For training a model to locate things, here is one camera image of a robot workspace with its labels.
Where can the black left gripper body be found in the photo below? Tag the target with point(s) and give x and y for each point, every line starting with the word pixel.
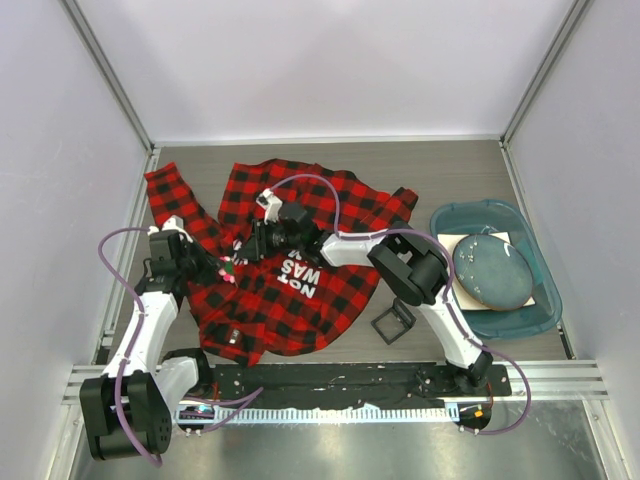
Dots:
pixel 196 264

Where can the teal plastic bin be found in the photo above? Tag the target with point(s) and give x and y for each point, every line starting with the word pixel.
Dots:
pixel 502 283

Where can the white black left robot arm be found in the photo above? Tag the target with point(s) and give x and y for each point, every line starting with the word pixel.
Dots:
pixel 127 409

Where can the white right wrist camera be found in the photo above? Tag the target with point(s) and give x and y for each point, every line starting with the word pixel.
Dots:
pixel 271 205

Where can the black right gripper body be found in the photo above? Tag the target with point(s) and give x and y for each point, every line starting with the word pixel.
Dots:
pixel 272 239

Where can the pink white flower brooch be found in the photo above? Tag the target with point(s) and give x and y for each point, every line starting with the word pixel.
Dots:
pixel 226 269

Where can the small black square frame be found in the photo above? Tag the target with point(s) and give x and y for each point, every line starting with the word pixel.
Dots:
pixel 394 322

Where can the blue round ceramic plate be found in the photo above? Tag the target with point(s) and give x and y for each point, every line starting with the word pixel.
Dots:
pixel 492 272

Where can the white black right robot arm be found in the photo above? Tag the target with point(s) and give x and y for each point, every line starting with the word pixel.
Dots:
pixel 413 266

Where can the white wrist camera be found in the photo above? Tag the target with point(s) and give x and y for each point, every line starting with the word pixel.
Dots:
pixel 172 223
pixel 271 205

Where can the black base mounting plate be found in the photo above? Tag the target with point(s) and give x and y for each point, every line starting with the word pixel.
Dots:
pixel 337 386

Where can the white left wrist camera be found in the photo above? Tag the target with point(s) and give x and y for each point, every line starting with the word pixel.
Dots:
pixel 172 223

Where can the red black plaid shirt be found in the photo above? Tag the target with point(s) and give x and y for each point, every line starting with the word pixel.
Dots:
pixel 283 304

